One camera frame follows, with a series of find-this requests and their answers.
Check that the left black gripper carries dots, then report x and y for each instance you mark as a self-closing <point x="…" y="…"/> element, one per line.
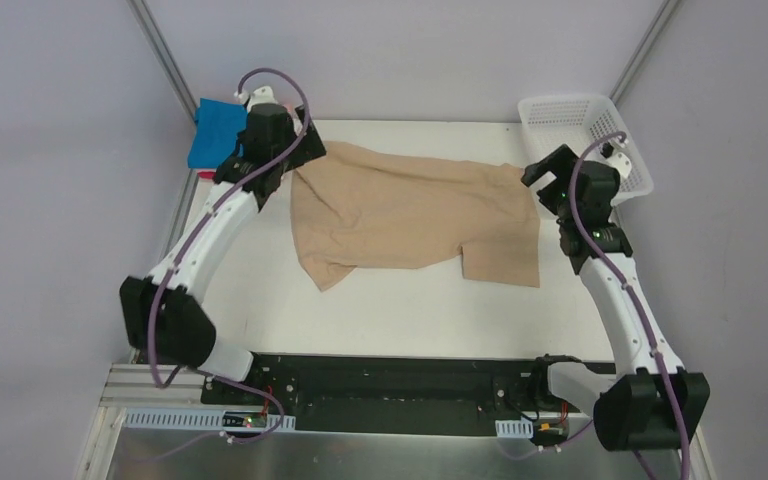
<point x="308" y="144"/>

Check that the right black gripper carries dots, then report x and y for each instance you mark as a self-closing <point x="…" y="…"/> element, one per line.
<point x="549" y="168"/>

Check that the beige t shirt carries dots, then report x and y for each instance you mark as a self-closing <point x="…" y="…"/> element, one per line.
<point x="356" y="208"/>

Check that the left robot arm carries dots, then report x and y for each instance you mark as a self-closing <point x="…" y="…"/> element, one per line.
<point x="163" y="312"/>

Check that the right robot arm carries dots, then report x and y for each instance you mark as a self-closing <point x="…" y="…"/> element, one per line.
<point x="654" y="402"/>

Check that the white plastic basket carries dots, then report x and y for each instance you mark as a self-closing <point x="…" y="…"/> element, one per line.
<point x="579" y="120"/>

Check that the blue folded t shirt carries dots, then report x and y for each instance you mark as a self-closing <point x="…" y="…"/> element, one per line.
<point x="217" y="126"/>

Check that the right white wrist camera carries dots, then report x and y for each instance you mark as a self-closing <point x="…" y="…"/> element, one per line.
<point x="614" y="153"/>

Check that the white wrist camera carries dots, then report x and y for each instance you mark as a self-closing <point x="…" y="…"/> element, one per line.
<point x="614" y="153"/>
<point x="259" y="96"/>

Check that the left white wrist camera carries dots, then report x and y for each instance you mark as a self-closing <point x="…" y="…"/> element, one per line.
<point x="259" y="96"/>

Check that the right aluminium frame post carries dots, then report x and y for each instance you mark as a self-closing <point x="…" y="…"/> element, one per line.
<point x="660" y="22"/>

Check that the aluminium frame post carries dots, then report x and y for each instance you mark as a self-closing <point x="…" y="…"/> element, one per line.
<point x="660" y="22"/>
<point x="156" y="40"/>

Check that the left aluminium frame post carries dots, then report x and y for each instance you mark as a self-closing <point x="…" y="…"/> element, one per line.
<point x="156" y="40"/>

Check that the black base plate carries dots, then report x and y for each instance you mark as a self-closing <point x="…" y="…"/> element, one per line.
<point x="385" y="395"/>

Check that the right white cable duct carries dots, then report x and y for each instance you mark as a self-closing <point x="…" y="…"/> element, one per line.
<point x="514" y="429"/>

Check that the white cable duct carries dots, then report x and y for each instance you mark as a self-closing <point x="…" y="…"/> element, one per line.
<point x="233" y="421"/>
<point x="514" y="429"/>

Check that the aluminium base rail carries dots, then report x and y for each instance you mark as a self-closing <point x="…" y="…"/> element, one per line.
<point x="131" y="385"/>

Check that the left white cable duct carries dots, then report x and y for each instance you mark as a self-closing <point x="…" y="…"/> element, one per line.
<point x="233" y="421"/>

